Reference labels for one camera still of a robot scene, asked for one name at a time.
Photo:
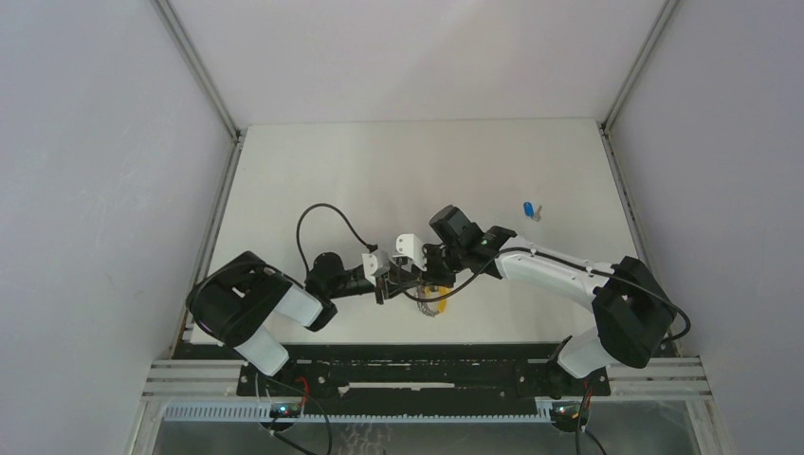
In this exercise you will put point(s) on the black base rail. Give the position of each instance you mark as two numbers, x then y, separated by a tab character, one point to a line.
433	380

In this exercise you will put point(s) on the right green circuit board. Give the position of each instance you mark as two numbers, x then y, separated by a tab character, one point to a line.
569	416

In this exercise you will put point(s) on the green circuit board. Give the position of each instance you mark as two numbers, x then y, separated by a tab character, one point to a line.
569	416
285	411

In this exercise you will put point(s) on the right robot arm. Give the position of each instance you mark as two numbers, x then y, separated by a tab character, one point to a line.
632	312

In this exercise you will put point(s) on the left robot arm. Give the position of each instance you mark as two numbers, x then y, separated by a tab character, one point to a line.
232	304

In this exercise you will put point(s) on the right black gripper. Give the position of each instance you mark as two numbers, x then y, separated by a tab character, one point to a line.
429	278

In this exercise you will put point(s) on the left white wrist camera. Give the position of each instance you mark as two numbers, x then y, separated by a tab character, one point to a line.
376	264

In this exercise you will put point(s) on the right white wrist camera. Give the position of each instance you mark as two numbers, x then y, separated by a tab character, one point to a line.
411	247

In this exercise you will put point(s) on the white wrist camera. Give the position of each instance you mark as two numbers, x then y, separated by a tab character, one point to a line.
411	247
376	264

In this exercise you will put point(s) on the left green circuit board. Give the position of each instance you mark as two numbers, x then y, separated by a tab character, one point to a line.
285	411

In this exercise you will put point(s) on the blue tagged key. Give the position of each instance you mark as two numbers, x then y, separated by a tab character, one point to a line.
532	211

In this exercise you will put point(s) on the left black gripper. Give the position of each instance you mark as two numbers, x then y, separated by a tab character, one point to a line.
395	280

